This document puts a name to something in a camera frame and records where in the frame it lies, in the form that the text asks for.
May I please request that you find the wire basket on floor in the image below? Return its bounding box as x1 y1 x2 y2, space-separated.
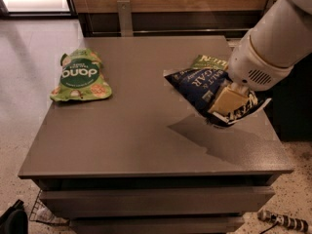
28 191 69 226

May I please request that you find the black bag on floor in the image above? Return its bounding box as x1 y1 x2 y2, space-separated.
0 200 28 234

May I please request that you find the left metal wall bracket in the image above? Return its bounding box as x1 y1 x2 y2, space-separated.
117 0 134 37

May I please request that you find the metal wall bracket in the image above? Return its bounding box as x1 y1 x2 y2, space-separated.
117 0 134 37
262 0 278 15

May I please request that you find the lower grey drawer front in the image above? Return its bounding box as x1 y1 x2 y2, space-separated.
70 216 244 234

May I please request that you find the power strip on floor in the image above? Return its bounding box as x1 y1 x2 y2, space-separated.
257 210 312 234

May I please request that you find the green Dang rice chip bag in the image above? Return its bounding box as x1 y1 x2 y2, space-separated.
50 48 112 101

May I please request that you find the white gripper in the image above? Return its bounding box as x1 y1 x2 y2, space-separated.
209 30 293 116

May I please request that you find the upper grey drawer front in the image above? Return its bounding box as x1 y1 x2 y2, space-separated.
40 186 274 218

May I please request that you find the right metal wall bracket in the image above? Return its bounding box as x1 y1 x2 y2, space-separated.
262 0 278 15

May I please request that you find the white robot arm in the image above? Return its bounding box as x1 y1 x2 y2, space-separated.
209 0 312 117

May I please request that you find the blue Kettle chip bag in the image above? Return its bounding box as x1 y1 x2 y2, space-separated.
164 68 270 128

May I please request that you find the green Kettle jalapeno chip bag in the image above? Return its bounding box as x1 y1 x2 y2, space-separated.
190 55 228 70

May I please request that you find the grey drawer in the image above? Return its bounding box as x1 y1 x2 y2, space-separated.
70 216 244 234
40 186 274 218

